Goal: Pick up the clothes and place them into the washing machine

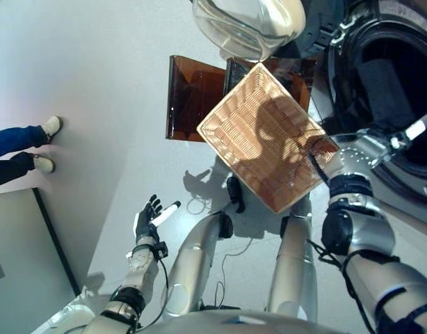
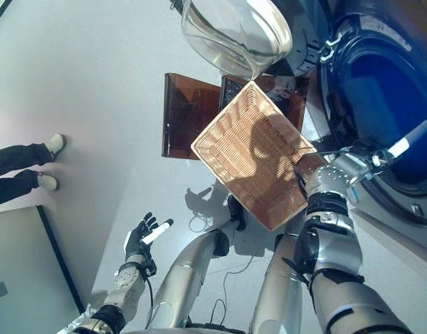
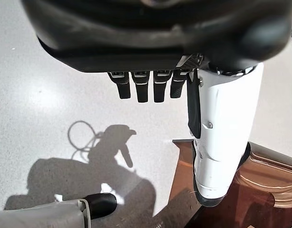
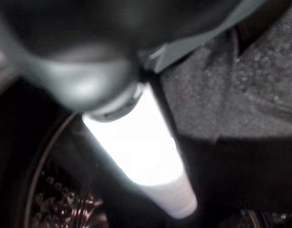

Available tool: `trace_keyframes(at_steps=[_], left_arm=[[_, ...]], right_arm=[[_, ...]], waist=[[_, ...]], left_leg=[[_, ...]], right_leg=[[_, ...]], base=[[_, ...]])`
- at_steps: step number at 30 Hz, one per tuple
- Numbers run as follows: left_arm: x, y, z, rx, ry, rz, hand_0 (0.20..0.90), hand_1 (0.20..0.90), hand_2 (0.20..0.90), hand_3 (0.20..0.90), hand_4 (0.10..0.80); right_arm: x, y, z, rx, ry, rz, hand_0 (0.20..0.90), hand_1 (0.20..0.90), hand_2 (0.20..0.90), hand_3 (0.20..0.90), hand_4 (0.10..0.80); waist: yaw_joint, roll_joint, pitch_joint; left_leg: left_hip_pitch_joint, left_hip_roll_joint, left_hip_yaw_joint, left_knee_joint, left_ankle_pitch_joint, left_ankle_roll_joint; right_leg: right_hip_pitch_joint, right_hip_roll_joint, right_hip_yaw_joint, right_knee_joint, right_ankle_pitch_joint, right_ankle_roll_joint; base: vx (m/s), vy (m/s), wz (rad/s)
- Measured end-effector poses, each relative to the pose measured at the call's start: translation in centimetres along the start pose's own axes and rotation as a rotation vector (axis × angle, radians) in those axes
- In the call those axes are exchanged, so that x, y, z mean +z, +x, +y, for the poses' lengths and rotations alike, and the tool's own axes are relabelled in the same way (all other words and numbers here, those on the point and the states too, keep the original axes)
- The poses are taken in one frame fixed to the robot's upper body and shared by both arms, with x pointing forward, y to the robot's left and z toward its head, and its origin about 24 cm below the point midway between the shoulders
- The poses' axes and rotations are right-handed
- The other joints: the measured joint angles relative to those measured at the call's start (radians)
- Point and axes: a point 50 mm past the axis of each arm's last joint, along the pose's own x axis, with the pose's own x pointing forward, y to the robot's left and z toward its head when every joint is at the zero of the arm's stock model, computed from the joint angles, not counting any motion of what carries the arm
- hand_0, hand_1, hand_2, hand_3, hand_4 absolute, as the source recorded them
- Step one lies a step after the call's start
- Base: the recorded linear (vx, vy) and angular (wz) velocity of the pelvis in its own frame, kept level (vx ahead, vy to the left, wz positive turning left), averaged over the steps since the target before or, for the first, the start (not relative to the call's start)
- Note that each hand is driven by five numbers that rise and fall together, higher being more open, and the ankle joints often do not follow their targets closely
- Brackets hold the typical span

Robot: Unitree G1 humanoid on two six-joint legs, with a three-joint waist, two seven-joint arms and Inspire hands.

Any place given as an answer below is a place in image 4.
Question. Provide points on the black garment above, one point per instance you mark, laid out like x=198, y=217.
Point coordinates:
x=231, y=107

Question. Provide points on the grey front-load washing machine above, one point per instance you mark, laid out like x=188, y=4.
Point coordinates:
x=53, y=190

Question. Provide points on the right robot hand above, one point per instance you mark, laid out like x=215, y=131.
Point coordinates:
x=89, y=47

